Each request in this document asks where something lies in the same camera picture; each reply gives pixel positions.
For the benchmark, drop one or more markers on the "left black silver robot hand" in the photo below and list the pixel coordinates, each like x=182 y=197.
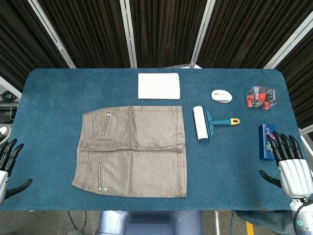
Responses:
x=4 y=176

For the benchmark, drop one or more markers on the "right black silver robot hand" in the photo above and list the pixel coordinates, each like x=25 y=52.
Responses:
x=296 y=176

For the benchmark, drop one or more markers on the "teal yellow lint roller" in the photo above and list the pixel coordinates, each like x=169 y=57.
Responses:
x=201 y=124

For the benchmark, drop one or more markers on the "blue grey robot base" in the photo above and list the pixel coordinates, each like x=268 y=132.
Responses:
x=151 y=222

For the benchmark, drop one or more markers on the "taupe shiny zippered skirt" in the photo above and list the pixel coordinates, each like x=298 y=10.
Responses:
x=146 y=151

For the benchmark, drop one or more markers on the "blue printed box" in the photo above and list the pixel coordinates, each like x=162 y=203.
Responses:
x=265 y=147

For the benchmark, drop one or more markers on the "grey floor device box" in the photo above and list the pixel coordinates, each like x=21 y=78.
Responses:
x=7 y=113

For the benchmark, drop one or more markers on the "clear box with red items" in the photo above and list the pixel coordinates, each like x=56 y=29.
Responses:
x=260 y=98

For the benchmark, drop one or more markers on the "teal blue tablecloth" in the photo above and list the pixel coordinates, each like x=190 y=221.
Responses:
x=49 y=98

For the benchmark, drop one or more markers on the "dark pleated screen panel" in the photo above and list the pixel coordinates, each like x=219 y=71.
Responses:
x=303 y=73
x=244 y=29
x=166 y=29
x=93 y=29
x=19 y=36

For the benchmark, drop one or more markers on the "white computer mouse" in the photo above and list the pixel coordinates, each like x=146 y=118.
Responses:
x=221 y=96

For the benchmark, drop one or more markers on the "white folded towel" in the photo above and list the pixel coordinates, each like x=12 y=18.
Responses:
x=159 y=85

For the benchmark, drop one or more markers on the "white screen frame post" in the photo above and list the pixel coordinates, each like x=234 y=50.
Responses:
x=53 y=36
x=202 y=36
x=129 y=36
x=306 y=131
x=289 y=49
x=9 y=87

